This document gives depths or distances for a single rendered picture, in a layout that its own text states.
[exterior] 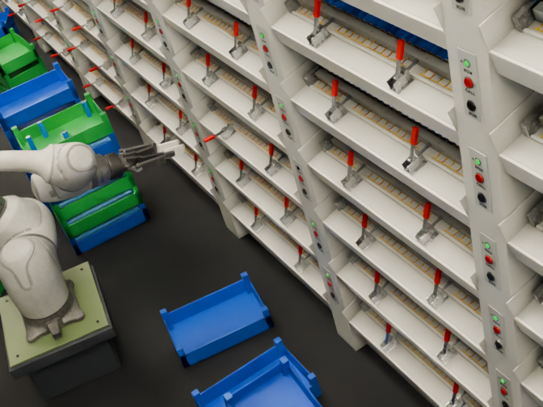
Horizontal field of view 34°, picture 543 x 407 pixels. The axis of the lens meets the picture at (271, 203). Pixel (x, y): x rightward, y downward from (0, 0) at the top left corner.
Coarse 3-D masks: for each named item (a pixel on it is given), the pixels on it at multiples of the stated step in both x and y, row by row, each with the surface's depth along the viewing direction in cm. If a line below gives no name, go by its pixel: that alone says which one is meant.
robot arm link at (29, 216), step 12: (0, 204) 260; (12, 204) 262; (24, 204) 265; (36, 204) 271; (0, 216) 260; (12, 216) 260; (24, 216) 262; (36, 216) 266; (48, 216) 271; (0, 228) 260; (12, 228) 260; (24, 228) 261; (36, 228) 263; (48, 228) 267; (0, 240) 262; (48, 240) 263
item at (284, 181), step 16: (208, 96) 274; (192, 112) 273; (208, 112) 276; (208, 128) 271; (240, 128) 264; (224, 144) 267; (240, 144) 259; (256, 160) 251; (288, 160) 245; (272, 176) 244; (288, 176) 241; (288, 192) 237
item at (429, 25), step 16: (352, 0) 155; (368, 0) 149; (384, 0) 146; (400, 0) 144; (416, 0) 142; (432, 0) 140; (384, 16) 149; (400, 16) 143; (416, 16) 139; (432, 16) 137; (416, 32) 143; (432, 32) 137
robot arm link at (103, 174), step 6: (96, 156) 245; (102, 156) 245; (102, 162) 243; (102, 168) 243; (108, 168) 244; (96, 174) 242; (102, 174) 243; (108, 174) 244; (96, 180) 243; (102, 180) 244; (108, 180) 245; (96, 186) 245
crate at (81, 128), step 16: (64, 112) 313; (80, 112) 316; (96, 112) 316; (16, 128) 306; (32, 128) 311; (48, 128) 313; (64, 128) 313; (80, 128) 310; (96, 128) 300; (48, 144) 307
